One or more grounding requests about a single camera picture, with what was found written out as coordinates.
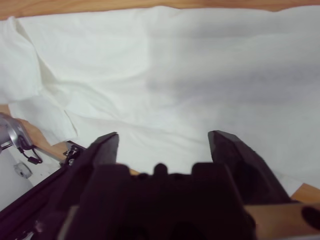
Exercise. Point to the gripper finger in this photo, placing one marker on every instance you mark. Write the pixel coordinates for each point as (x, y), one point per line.
(100, 155)
(240, 170)

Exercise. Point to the white Unitree T-shirt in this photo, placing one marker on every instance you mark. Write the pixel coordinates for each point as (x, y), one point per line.
(162, 75)

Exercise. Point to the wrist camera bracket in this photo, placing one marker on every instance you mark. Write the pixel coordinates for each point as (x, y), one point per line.
(280, 217)

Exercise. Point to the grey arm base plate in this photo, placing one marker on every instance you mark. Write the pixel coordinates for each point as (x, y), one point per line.
(12, 127)

